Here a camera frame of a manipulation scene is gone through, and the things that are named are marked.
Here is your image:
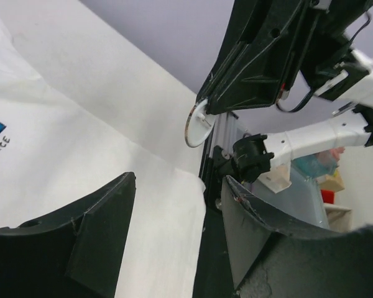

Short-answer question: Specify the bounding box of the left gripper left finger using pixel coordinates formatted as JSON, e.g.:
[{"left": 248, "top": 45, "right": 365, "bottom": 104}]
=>
[{"left": 0, "top": 172, "right": 136, "bottom": 297}]

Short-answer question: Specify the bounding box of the round orange blue brooch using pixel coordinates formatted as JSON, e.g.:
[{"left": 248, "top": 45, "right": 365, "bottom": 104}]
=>
[{"left": 185, "top": 99, "right": 217, "bottom": 148}]

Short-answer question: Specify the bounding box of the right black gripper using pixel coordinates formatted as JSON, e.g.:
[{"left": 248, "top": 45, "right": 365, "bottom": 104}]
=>
[{"left": 197, "top": 1, "right": 373, "bottom": 114}]

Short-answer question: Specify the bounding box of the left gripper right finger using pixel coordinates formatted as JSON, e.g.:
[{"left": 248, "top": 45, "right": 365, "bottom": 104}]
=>
[{"left": 221, "top": 176, "right": 373, "bottom": 297}]

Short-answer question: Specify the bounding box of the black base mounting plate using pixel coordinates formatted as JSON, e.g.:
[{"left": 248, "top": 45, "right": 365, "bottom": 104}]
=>
[{"left": 192, "top": 146, "right": 234, "bottom": 298}]

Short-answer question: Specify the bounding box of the white t-shirt with flower print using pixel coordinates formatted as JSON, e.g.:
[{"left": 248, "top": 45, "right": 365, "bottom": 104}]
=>
[{"left": 0, "top": 1, "right": 206, "bottom": 297}]

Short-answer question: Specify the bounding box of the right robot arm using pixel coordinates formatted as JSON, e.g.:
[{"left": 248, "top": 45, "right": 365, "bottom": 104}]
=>
[{"left": 185, "top": 1, "right": 373, "bottom": 182}]

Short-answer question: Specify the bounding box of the aluminium right side rail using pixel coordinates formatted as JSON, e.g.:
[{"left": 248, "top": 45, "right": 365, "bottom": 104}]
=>
[{"left": 199, "top": 112, "right": 247, "bottom": 179}]

